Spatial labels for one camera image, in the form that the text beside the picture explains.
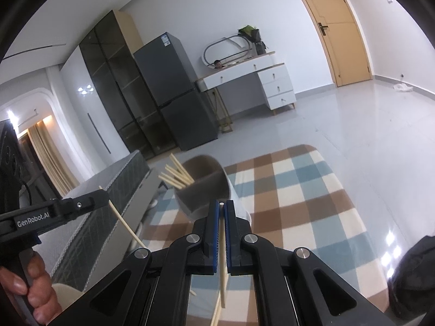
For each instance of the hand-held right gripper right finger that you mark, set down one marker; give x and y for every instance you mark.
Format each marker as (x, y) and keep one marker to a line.
(230, 237)

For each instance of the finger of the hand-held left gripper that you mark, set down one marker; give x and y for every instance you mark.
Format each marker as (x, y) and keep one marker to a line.
(88, 202)

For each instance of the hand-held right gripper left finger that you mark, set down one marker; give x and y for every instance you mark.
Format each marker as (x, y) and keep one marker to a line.
(214, 237)

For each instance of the single bamboo chopstick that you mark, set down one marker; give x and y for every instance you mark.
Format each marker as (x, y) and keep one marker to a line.
(214, 314)
(125, 225)
(222, 261)

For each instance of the grey divided utensil holder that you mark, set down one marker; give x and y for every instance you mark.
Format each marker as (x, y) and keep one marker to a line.
(204, 193)

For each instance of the bundle of bamboo chopsticks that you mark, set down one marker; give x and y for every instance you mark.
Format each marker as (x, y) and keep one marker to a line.
(180, 176)

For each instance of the person's left hand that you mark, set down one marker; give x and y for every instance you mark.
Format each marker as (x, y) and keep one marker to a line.
(42, 288)

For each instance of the grey quilted mattress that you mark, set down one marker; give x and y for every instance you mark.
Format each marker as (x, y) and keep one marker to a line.
(91, 237)

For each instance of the beige curtain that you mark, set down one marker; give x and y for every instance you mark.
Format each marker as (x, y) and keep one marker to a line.
(51, 156)

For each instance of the white wardrobe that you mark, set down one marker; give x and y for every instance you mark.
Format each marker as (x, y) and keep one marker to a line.
(85, 125)

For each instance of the checked blue brown rug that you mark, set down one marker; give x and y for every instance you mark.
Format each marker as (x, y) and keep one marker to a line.
(306, 210)

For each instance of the dark glass cabinet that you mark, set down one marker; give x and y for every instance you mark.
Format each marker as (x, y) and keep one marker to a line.
(112, 74)

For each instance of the dark grey fridge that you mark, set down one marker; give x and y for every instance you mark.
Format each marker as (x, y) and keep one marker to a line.
(170, 85)

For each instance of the white dressing table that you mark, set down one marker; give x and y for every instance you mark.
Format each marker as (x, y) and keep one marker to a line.
(275, 81)

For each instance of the black bag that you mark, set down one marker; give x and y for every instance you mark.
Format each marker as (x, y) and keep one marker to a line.
(413, 278)

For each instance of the oval mirror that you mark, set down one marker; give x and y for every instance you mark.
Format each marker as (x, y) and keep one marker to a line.
(227, 46)

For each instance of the potted green plant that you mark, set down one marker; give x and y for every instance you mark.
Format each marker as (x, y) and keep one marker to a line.
(253, 35)

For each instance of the yellow wooden door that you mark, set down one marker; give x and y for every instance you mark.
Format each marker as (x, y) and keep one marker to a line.
(333, 34)

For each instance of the crumpled white paper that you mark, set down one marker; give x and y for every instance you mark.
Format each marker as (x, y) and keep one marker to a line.
(402, 87)

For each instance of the gold frame stool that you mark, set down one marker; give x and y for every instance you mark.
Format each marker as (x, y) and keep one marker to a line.
(224, 122)

